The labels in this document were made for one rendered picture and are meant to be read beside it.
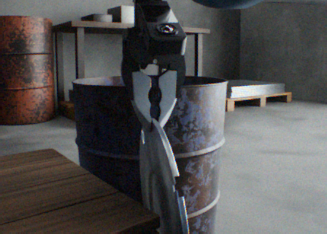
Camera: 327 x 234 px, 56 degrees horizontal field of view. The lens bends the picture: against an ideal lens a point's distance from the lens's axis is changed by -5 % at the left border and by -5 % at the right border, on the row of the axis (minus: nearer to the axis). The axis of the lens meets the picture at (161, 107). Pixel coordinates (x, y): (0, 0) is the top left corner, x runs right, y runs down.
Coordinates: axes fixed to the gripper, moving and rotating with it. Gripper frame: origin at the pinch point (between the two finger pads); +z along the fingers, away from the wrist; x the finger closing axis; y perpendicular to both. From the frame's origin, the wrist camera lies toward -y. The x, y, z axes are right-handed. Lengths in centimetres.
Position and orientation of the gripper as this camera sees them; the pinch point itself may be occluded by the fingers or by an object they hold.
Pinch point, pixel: (154, 124)
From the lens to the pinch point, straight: 47.0
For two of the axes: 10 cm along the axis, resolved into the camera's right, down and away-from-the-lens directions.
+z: 0.1, 9.9, 1.7
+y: -2.5, -1.6, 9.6
